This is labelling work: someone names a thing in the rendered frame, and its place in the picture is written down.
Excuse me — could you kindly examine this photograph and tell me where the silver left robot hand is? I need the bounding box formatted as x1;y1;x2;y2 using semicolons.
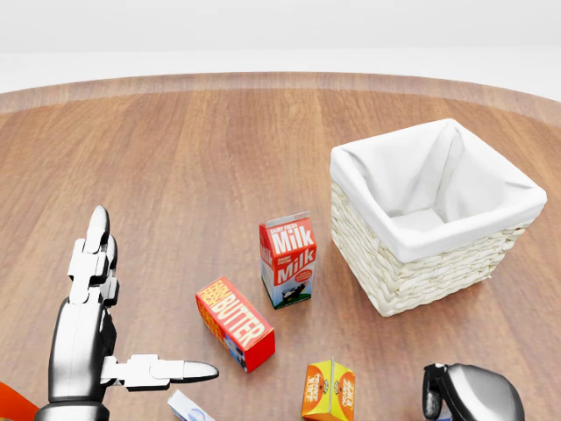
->
47;204;220;405

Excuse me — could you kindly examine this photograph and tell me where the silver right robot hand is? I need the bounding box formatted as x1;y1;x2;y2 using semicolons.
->
421;362;526;421

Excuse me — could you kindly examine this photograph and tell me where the white wicker basket with liner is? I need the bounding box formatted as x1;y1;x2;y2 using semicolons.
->
330;118;549;318

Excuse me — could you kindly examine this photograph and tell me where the red orange curved object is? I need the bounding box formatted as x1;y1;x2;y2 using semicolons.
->
0;381;40;421

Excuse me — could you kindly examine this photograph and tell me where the white and blue box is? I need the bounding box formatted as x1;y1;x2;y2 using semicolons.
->
167;389;217;421

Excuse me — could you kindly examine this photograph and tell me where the orange juice carton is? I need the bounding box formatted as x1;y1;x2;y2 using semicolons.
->
300;357;357;421

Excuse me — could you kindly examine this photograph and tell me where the red butter box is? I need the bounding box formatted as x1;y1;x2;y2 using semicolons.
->
195;275;276;374

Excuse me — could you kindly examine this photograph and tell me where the red and white milk carton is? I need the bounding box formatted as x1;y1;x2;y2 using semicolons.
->
259;210;318;310

